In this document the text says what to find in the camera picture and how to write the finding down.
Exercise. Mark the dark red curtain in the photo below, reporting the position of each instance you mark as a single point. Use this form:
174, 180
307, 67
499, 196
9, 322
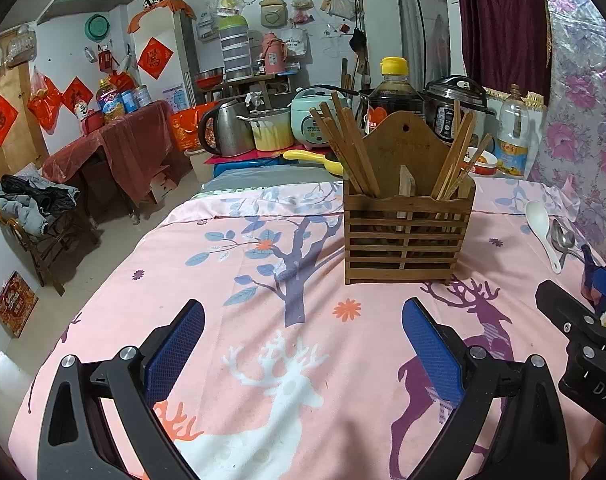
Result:
498, 20

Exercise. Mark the yellow oil jug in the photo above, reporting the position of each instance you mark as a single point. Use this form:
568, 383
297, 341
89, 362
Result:
110, 102

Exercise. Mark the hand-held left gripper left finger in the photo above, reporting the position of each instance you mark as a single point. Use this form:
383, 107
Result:
178, 350

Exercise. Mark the white ceramic spoon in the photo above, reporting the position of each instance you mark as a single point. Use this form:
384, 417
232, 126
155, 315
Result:
537, 217

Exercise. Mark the bunch of wooden chopsticks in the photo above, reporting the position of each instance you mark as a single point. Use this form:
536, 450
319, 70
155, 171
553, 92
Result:
350, 145
455, 160

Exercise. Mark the pile of grey clothes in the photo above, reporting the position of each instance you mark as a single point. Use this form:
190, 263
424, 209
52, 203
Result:
33, 200

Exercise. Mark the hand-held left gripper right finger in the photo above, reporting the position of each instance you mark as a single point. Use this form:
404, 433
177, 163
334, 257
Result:
433, 355

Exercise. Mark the wooden slatted utensil holder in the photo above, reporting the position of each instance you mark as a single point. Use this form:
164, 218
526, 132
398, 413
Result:
408, 255

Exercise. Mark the yellow plastic scoop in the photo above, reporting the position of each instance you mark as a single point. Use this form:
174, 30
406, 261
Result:
308, 155

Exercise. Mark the red-cloth covered table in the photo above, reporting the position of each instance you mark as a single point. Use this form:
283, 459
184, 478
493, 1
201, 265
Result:
128, 155

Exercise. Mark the pink thermos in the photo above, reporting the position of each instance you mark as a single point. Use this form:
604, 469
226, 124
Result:
273, 55

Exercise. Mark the clear cooking oil bottle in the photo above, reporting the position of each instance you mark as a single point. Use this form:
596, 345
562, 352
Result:
512, 145

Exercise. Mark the yellow-capped soy sauce bottle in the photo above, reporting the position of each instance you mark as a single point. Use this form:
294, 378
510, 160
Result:
393, 100

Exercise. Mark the cream cooking pot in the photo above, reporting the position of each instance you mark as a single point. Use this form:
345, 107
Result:
268, 135

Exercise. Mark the orange gift bag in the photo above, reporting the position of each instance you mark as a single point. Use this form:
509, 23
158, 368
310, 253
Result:
190, 127

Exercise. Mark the red diamond paper decoration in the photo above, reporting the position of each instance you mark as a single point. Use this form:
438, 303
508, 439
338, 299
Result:
155, 57
0, 120
78, 95

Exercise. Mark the green plastic plate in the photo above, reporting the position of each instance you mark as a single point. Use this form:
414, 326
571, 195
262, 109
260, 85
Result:
97, 27

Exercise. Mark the red basin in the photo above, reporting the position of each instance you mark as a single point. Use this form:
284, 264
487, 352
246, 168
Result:
208, 79

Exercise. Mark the beige hanging pouch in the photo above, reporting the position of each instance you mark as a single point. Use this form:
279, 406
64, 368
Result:
274, 10

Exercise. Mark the green-lidded tiered steel container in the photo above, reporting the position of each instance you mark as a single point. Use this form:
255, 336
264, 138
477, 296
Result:
235, 50

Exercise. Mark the metal spoon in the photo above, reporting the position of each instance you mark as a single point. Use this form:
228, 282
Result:
555, 236
569, 244

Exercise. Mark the floral plastic sheet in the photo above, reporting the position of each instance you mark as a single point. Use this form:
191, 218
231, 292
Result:
583, 110

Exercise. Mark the red plastic bag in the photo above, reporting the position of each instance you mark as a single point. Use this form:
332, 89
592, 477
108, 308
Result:
45, 100

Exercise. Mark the red printed box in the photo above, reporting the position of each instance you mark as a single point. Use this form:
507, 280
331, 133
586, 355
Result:
15, 304

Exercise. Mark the red and white bowl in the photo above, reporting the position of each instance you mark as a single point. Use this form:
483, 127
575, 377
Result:
483, 165

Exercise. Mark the wooden chair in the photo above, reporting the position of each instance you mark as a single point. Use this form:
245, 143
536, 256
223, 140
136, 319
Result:
53, 255

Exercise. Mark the white refrigerator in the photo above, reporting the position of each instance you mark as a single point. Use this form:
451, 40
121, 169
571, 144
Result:
175, 90

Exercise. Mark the orange cloth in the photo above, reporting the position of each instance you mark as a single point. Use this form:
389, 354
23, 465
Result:
168, 7

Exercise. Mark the pink deer-print bedsheet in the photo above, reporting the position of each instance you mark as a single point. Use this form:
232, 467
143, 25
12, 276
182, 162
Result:
333, 360

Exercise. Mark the steel electric kettle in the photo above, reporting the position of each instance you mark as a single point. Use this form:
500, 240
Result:
228, 130

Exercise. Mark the light green rice cooker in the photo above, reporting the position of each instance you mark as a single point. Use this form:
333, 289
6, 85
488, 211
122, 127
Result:
308, 120

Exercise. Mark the black electric pressure cooker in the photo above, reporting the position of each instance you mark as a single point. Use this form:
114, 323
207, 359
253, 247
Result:
453, 110

